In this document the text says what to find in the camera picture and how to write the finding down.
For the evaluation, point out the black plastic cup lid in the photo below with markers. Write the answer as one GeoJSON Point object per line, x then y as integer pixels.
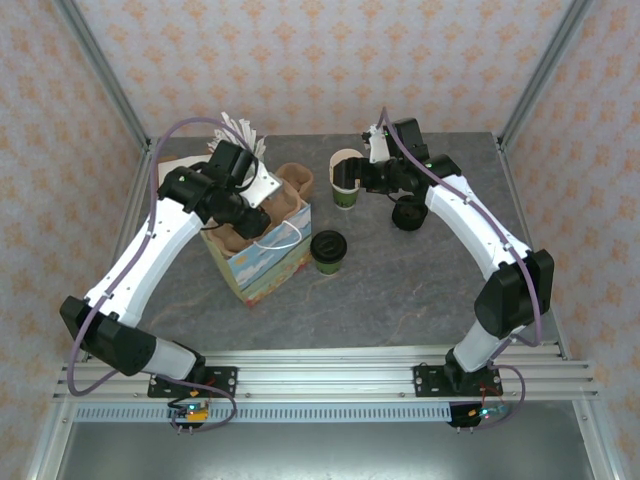
{"type": "Point", "coordinates": [328, 246]}

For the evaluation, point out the nested green paper cup stack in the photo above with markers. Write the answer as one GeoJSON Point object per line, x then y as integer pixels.
{"type": "Point", "coordinates": [346, 199]}

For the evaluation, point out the grey metal base panel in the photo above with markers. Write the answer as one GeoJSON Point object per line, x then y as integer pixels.
{"type": "Point", "coordinates": [325, 455]}

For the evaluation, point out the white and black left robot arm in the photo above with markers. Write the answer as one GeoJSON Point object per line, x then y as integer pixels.
{"type": "Point", "coordinates": [140, 260]}

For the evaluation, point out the aluminium frame post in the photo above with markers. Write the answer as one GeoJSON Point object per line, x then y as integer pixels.
{"type": "Point", "coordinates": [545, 70]}
{"type": "Point", "coordinates": [100, 70]}

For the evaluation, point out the aluminium side rail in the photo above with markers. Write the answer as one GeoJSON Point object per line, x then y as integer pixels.
{"type": "Point", "coordinates": [127, 225]}
{"type": "Point", "coordinates": [512, 180]}

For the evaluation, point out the white paper stick packet bundle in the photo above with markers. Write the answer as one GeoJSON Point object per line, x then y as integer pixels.
{"type": "Point", "coordinates": [235, 132]}

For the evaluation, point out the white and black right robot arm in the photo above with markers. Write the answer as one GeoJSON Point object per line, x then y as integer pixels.
{"type": "Point", "coordinates": [475, 225]}

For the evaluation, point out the paper cup with white rim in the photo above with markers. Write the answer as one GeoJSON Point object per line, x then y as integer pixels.
{"type": "Point", "coordinates": [345, 152]}

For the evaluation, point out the landscape print paper gift bag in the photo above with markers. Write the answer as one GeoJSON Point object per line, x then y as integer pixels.
{"type": "Point", "coordinates": [270, 270]}

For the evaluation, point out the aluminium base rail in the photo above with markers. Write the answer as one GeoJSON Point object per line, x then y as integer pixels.
{"type": "Point", "coordinates": [325, 375]}

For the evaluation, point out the black cup lid stack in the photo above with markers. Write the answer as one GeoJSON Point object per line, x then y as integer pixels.
{"type": "Point", "coordinates": [409, 215]}

